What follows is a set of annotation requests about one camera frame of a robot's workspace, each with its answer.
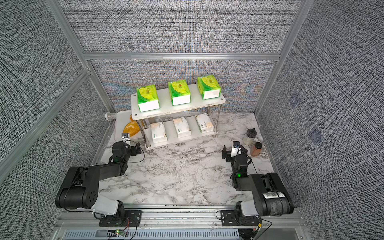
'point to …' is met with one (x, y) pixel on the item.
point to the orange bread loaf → (131, 128)
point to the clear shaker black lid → (248, 140)
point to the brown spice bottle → (256, 149)
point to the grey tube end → (110, 116)
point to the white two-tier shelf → (173, 116)
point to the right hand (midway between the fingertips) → (233, 142)
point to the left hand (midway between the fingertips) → (133, 141)
